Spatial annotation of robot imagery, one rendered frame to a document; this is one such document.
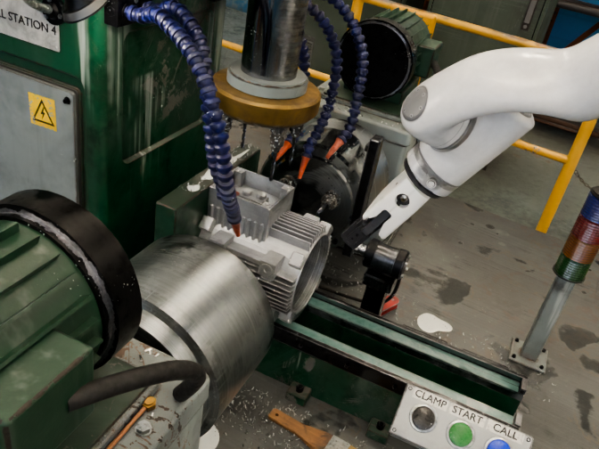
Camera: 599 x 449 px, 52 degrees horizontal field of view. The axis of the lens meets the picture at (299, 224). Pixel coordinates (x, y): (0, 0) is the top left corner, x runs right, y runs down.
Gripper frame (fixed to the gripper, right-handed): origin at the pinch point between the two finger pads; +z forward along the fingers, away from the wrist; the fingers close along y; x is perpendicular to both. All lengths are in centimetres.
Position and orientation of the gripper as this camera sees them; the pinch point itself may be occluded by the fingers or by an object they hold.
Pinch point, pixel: (356, 233)
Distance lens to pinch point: 97.2
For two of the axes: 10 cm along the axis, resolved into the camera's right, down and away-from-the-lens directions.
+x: -7.0, -7.1, -0.3
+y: 4.0, -4.3, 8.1
